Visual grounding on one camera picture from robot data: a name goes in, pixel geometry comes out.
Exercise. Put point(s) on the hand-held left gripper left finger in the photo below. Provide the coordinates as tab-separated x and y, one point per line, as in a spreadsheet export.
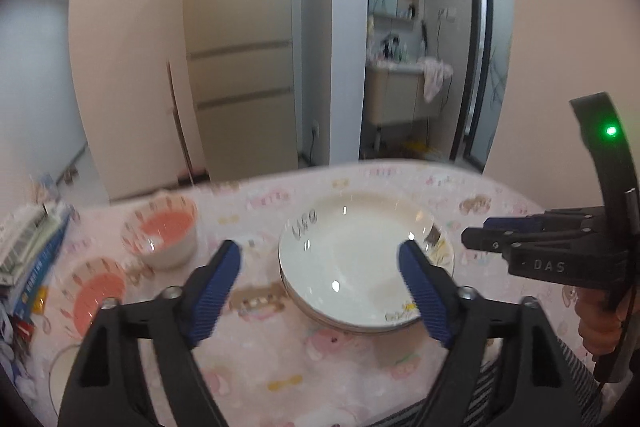
215	292

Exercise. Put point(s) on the black door frame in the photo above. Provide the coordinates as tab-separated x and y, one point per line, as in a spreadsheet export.
475	57

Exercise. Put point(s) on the deep pink carrot print bowl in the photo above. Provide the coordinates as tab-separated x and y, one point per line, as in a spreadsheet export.
165	252

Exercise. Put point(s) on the yellow packet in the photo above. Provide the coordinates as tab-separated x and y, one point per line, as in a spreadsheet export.
41	299

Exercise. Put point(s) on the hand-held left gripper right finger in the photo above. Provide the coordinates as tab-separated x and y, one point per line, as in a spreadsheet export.
425	292

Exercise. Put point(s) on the shallow pink carrot print bowl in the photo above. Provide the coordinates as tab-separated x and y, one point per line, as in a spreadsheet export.
95	297

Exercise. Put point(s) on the black faucet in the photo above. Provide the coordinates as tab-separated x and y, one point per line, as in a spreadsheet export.
390	46

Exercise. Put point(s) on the clear glass bowl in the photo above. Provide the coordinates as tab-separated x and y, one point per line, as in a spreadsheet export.
67	382

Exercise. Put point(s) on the white towel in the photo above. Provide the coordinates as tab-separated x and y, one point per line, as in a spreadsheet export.
434	77

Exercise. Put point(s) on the white cat print plate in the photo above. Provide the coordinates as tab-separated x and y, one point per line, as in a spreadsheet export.
355	252

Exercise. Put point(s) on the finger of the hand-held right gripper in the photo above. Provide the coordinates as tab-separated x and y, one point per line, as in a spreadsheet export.
510	223
490	241

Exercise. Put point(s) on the grey striped cloth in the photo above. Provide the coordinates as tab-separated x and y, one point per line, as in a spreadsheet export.
492	382

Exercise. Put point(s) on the wooden stick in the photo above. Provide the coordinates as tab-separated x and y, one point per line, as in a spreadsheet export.
179	127

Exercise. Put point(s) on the white cartoon print plate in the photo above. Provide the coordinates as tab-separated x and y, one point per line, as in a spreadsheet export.
316	316

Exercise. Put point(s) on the beige refrigerator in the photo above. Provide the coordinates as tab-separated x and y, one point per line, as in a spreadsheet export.
240	7

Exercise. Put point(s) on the person's right hand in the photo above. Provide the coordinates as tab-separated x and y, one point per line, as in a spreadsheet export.
592	327

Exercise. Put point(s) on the beige vanity cabinet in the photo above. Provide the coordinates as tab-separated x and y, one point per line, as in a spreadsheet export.
395	97

